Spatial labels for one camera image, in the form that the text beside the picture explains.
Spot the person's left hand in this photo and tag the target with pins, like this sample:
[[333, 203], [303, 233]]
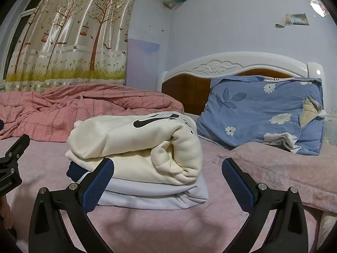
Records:
[[5, 212]]

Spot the lilac wall paper sheet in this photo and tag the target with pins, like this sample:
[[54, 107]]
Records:
[[142, 63]]

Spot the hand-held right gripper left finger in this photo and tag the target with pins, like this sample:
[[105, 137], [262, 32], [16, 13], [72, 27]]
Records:
[[98, 187]]

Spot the white folded garment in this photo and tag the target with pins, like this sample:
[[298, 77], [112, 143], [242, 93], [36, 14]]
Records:
[[158, 195]]

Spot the white window frame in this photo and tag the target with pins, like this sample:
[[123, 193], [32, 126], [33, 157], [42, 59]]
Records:
[[29, 11]]

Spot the pink floral pillow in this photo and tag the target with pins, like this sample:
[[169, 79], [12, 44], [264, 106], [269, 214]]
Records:
[[289, 168]]

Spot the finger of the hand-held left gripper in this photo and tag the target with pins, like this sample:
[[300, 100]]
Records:
[[18, 147]]

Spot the navy folded garment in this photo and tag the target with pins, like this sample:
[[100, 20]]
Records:
[[75, 172]]

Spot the cream pillow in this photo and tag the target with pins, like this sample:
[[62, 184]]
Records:
[[326, 229]]

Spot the clear plastic wrapper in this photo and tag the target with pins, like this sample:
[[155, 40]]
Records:
[[318, 5]]

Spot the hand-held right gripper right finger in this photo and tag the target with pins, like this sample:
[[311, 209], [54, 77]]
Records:
[[237, 187]]

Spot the grey patterned cloth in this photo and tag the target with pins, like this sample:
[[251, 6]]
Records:
[[330, 134]]

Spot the cream printed hoodie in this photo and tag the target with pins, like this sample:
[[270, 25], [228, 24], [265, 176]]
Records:
[[118, 142]]

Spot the pink plaid quilt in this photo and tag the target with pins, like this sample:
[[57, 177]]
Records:
[[65, 110]]

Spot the pink bed sheet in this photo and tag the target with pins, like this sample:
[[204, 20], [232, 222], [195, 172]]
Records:
[[158, 229]]

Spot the blue floral pillow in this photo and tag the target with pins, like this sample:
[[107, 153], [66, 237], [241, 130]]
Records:
[[250, 105]]

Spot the tree print curtain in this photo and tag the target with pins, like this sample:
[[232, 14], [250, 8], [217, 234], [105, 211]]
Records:
[[79, 44]]

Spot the white wooden headboard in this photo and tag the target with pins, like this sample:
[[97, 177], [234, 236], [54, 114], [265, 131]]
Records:
[[223, 67]]

